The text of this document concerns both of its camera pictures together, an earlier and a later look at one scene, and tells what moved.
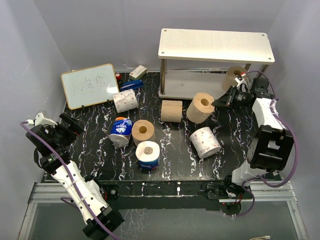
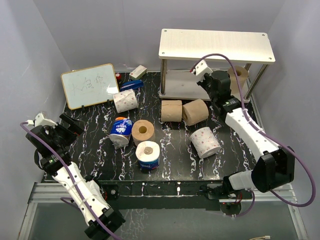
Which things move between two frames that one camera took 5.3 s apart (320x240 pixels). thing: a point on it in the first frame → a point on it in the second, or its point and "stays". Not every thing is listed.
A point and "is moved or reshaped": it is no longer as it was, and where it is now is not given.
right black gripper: x=227 y=99 → x=202 y=83
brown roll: x=142 y=130 stays
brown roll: x=229 y=80 stays
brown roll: x=201 y=108 is moved or reshaped
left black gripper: x=73 y=127 stays
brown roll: x=171 y=111 stays
